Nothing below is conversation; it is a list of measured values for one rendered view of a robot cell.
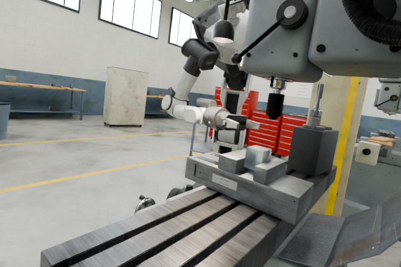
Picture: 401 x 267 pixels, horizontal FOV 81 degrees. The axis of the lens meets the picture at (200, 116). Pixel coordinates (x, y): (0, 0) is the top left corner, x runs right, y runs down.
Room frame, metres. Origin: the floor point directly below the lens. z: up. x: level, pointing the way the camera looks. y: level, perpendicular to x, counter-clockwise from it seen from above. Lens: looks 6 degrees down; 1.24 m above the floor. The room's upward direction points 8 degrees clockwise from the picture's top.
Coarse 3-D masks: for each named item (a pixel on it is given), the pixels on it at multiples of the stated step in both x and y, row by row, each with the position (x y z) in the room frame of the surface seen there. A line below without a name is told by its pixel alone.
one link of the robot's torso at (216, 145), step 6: (240, 132) 1.41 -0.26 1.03; (240, 138) 1.41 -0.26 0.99; (216, 144) 1.46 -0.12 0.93; (222, 144) 1.45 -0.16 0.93; (228, 144) 1.48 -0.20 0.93; (240, 144) 1.41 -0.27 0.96; (216, 150) 1.47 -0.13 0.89; (222, 150) 1.49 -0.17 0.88; (228, 150) 1.47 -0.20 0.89; (234, 150) 1.42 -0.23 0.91
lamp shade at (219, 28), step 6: (216, 24) 0.76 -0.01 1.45; (222, 24) 0.74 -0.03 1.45; (228, 24) 0.74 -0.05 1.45; (216, 30) 0.75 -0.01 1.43; (222, 30) 0.74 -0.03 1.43; (228, 30) 0.74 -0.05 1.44; (234, 30) 0.76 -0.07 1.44; (216, 36) 0.74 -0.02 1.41; (222, 36) 0.74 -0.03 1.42; (228, 36) 0.74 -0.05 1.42; (234, 36) 0.77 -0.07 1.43; (222, 42) 0.81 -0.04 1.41; (228, 42) 0.80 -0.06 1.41
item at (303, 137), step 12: (300, 132) 0.99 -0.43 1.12; (312, 132) 0.95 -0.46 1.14; (324, 132) 0.94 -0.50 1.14; (336, 132) 1.05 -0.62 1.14; (300, 144) 0.98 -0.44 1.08; (312, 144) 0.95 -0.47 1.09; (324, 144) 0.96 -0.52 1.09; (336, 144) 1.08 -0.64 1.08; (300, 156) 0.97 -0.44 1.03; (312, 156) 0.94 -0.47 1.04; (324, 156) 0.98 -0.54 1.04; (300, 168) 0.97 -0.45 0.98; (312, 168) 0.94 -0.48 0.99; (324, 168) 1.00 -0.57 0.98
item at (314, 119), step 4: (312, 112) 1.00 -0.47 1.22; (312, 116) 1.00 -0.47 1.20; (316, 116) 0.99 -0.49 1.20; (320, 116) 0.99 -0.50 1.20; (312, 120) 0.99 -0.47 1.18; (316, 120) 0.99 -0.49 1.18; (320, 120) 1.00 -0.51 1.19; (308, 124) 1.02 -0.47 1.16; (312, 124) 0.99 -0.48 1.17; (316, 124) 0.99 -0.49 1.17
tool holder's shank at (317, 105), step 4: (320, 84) 1.00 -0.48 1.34; (324, 84) 1.00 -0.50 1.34; (320, 88) 1.00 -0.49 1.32; (316, 92) 1.01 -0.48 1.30; (320, 92) 1.00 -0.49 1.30; (316, 96) 1.01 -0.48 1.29; (320, 96) 1.00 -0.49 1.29; (316, 100) 1.00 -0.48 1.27; (320, 100) 1.00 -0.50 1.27; (316, 104) 1.00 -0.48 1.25; (320, 104) 1.00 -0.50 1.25; (316, 108) 1.00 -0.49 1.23
